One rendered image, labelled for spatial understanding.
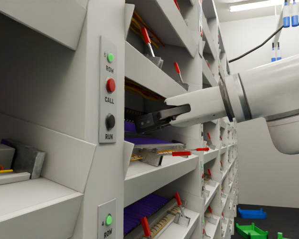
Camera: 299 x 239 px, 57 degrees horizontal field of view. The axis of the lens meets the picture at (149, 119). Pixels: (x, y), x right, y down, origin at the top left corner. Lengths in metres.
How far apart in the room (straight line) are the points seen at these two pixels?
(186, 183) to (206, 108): 0.54
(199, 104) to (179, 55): 0.56
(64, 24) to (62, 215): 0.18
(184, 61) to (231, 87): 0.55
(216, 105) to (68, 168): 0.27
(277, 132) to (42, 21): 0.37
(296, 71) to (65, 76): 0.34
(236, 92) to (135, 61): 0.17
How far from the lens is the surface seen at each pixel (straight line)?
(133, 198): 0.44
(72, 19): 0.30
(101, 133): 0.31
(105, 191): 0.33
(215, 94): 0.47
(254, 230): 3.39
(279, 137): 0.49
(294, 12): 3.13
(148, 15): 0.81
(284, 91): 0.47
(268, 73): 0.48
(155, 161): 0.54
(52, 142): 0.31
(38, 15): 0.27
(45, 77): 0.33
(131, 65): 0.42
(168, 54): 1.03
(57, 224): 0.27
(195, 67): 0.99
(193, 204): 0.98
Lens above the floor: 0.97
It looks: 4 degrees up
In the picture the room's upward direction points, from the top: straight up
